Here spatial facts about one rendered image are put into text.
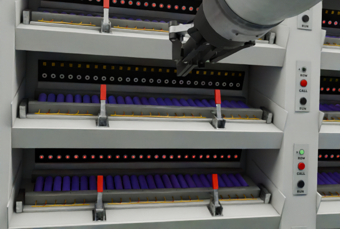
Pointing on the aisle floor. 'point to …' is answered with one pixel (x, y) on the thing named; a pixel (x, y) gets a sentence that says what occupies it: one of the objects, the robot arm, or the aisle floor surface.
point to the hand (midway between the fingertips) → (186, 62)
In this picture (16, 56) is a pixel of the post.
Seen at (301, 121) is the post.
